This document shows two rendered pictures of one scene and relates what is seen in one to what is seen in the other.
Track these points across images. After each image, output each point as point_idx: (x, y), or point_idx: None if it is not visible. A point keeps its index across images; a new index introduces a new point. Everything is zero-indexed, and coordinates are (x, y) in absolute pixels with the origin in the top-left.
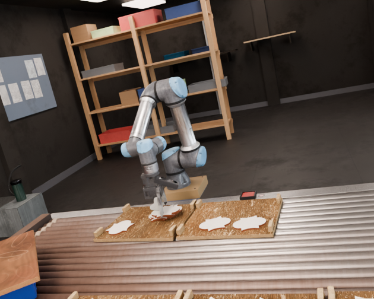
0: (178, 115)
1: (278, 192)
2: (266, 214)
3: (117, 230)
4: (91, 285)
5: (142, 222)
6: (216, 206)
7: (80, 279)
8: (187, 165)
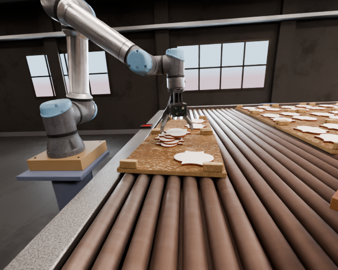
0: (87, 51)
1: (148, 122)
2: (184, 120)
3: (204, 156)
4: (307, 153)
5: (179, 149)
6: (163, 128)
7: (308, 162)
8: (86, 118)
